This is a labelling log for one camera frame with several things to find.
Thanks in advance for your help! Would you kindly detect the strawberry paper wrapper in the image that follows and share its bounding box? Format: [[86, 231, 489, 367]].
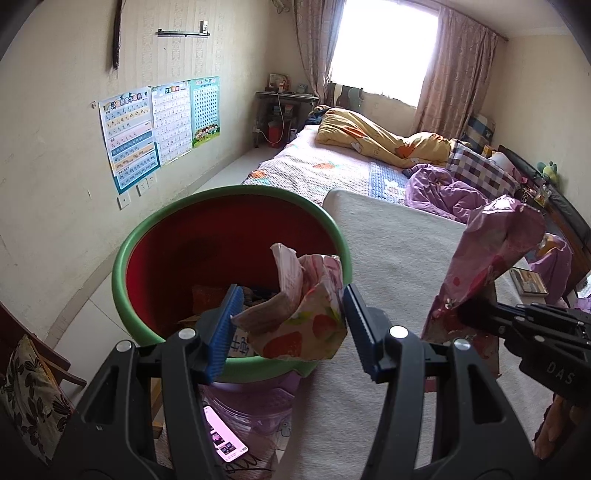
[[232, 243, 348, 362]]

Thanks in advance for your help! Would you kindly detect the pink snack bag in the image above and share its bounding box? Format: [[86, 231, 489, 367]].
[[422, 195, 545, 377]]

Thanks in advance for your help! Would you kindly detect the white blue milk carton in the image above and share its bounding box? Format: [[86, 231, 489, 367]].
[[228, 327, 257, 358]]

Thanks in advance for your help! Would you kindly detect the red green trash bin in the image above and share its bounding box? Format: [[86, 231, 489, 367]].
[[112, 185, 352, 385]]

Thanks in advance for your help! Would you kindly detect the right hand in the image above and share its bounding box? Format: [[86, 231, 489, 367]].
[[534, 394, 590, 462]]

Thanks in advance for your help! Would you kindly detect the smartphone playing video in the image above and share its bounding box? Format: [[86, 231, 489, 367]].
[[509, 267, 548, 297]]

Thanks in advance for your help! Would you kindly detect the dark headboard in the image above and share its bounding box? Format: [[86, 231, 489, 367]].
[[498, 145, 590, 294]]

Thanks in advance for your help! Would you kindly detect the pink phone on stool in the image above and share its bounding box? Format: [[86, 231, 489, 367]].
[[204, 405, 249, 463]]

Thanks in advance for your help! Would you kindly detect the purple star duvet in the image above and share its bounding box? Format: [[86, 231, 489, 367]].
[[403, 164, 573, 306]]

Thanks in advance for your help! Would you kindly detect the pink patterned bed sheet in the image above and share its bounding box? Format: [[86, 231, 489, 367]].
[[243, 126, 408, 205]]

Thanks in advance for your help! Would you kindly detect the green plush toy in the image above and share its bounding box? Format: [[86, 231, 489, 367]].
[[537, 161, 559, 186]]

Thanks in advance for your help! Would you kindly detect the red small bin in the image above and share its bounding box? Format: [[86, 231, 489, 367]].
[[266, 120, 284, 147]]

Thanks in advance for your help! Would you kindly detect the plaid pillow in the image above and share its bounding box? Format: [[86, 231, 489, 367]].
[[447, 142, 519, 200]]

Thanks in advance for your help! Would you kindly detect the dark side table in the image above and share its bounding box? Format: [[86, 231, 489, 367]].
[[252, 91, 318, 148]]

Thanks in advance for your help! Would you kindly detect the yellow duvet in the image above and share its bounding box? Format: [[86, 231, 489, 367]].
[[315, 108, 456, 169]]

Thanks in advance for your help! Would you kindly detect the floral cushion chair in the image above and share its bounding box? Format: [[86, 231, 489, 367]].
[[1, 307, 87, 467]]

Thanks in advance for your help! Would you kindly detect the black folded umbrella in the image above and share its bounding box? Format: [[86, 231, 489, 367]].
[[111, 0, 126, 71]]

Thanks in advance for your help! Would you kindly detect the right pink curtain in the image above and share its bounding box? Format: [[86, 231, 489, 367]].
[[413, 6, 502, 138]]

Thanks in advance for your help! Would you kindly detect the pink curtain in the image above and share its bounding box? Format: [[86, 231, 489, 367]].
[[293, 0, 346, 104], [413, 6, 502, 138]]

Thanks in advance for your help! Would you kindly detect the left pink curtain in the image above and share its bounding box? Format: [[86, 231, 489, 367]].
[[293, 0, 346, 104]]

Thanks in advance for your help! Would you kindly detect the teal number wall poster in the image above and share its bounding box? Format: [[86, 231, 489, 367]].
[[189, 76, 221, 148]]

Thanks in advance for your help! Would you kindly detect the blue letters wall poster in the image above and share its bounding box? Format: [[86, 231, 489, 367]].
[[98, 87, 160, 194]]

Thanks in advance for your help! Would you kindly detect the white chart wall poster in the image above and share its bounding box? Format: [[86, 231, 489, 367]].
[[151, 81, 192, 165]]

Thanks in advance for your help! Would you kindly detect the black wall rail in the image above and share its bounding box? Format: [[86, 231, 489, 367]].
[[155, 20, 211, 38]]

